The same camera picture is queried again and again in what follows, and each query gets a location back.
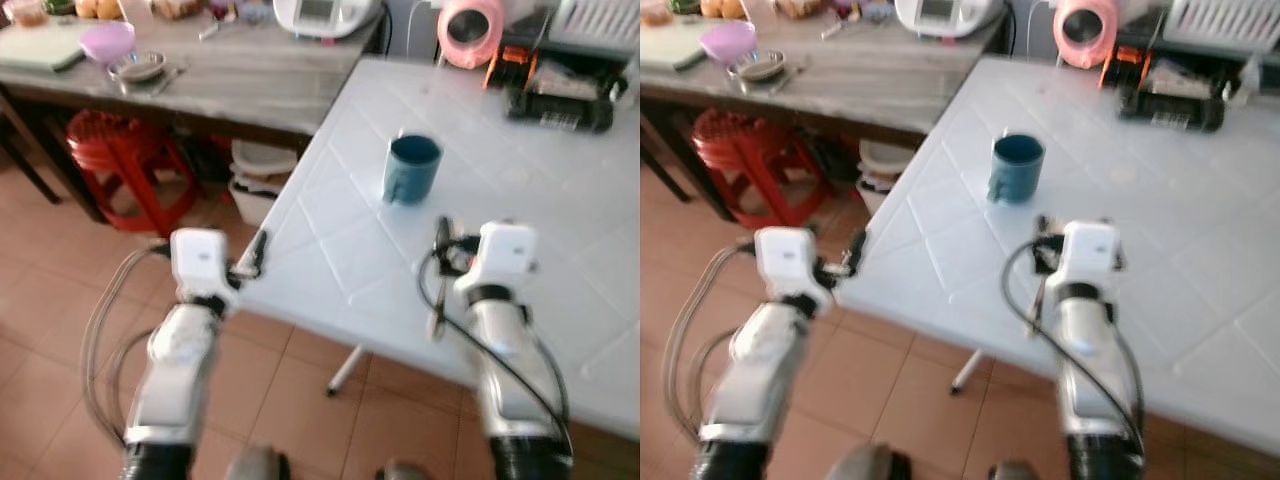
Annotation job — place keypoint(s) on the white plastic bin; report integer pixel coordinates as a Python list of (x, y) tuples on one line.
[(880, 175), (258, 180)]

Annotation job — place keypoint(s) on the large purple bowl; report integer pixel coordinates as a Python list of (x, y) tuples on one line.
[(727, 42), (106, 42)]

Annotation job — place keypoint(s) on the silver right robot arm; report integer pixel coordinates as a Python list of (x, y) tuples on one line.
[(1090, 360), (510, 360)]

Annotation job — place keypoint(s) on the pink lidded food container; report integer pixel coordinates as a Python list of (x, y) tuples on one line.
[(655, 11), (27, 11)]

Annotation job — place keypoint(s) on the white kitchen appliance with display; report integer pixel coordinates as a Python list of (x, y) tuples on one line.
[(945, 15), (325, 15)]

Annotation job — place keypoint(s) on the white table leg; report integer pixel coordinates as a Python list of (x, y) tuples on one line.
[(968, 372), (346, 370)]

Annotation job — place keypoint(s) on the red plastic stool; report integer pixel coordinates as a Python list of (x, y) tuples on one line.
[(130, 160), (755, 160)]

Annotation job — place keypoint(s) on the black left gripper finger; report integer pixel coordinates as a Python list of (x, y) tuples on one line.
[(857, 250), (259, 250)]

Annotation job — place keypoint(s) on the brown bread bun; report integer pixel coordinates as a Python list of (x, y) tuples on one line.
[(712, 8), (111, 8), (736, 8), (86, 8)]

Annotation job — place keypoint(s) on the clear plastic food box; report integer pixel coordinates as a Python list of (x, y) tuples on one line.
[(178, 8), (800, 8)]

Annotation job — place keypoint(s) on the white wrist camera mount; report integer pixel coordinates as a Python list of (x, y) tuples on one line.
[(785, 258), (502, 252), (198, 258), (1090, 252)]

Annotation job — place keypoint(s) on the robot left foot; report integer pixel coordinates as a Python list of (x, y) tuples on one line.
[(255, 466), (865, 465)]

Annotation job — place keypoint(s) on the orange and black device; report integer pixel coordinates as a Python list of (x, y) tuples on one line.
[(1122, 68), (508, 68)]

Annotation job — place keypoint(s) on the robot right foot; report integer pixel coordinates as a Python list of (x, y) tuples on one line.
[(1013, 471), (403, 471)]

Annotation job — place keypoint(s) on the small metal bowl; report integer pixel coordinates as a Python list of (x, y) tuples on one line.
[(140, 68), (760, 68)]

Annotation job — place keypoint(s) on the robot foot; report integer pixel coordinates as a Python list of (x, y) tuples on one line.
[(403, 471), (255, 466), (865, 465), (1013, 471)]

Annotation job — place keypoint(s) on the pink round appliance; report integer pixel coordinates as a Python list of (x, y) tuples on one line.
[(1085, 32), (468, 32)]

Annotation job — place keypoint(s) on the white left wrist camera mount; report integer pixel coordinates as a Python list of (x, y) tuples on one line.
[(785, 258), (198, 258)]

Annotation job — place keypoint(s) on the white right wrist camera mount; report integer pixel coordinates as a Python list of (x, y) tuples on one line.
[(1090, 252), (502, 252)]

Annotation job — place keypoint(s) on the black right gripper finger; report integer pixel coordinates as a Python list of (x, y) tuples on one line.
[(1042, 230), (443, 232)]

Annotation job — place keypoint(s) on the long black box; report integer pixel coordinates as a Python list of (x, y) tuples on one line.
[(560, 108), (1172, 108)]

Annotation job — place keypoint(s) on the white dish rack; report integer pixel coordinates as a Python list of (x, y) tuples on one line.
[(595, 22), (1220, 22)]

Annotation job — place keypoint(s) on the blue mug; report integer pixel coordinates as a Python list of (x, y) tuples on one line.
[(412, 170), (1017, 170)]

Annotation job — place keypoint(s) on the pale green cutting board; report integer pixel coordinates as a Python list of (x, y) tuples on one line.
[(668, 55), (35, 52)]

